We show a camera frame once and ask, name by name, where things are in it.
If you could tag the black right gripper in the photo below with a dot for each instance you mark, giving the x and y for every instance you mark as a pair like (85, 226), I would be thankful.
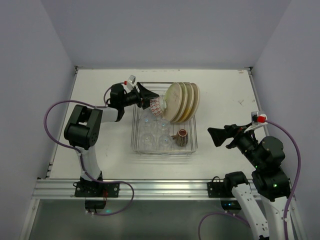
(231, 136)

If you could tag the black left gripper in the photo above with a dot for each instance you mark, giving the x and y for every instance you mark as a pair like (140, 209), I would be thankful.
(139, 97)

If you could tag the blue patterned bowl red outside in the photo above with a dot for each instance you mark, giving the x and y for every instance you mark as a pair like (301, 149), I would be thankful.
(156, 106)

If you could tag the cream plate green band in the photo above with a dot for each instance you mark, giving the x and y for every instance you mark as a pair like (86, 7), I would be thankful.
(190, 96)

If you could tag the cream plate yellow band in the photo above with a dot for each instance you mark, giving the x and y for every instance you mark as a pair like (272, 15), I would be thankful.
(186, 118)

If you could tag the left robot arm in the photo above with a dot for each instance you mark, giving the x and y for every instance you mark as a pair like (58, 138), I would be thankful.
(83, 127)

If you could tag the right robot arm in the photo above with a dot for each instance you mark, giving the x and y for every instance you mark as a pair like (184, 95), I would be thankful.
(270, 181)

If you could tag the clear glass back left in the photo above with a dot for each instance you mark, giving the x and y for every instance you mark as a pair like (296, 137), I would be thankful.
(146, 123)

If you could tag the clear glass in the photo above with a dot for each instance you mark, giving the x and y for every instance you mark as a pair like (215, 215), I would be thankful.
(147, 142)
(163, 126)
(146, 123)
(165, 143)

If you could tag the clear glass back right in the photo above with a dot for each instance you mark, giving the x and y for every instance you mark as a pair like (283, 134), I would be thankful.
(163, 126)

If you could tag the brown striped mug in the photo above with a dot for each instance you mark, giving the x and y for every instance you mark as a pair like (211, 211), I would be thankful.
(181, 138)

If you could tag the clear glass front left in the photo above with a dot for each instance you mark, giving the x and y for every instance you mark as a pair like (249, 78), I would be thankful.
(147, 142)

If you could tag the clear glass front right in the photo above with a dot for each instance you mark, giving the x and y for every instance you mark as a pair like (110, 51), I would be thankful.
(165, 143)

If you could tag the cream plate rightmost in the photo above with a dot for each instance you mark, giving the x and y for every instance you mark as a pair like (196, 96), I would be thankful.
(196, 101)

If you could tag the metal wire dish rack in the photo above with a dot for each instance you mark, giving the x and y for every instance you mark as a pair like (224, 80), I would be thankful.
(189, 125)

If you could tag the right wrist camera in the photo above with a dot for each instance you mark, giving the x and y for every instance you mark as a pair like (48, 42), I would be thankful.
(258, 120)

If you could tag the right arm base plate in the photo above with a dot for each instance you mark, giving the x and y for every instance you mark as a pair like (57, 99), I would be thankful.
(216, 188)

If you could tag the aluminium table edge rail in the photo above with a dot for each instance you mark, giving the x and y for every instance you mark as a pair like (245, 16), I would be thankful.
(250, 74)

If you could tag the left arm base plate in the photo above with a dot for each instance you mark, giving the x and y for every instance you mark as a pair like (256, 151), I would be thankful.
(93, 189)

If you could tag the aluminium front mounting rail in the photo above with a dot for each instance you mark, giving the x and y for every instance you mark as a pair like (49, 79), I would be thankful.
(177, 190)

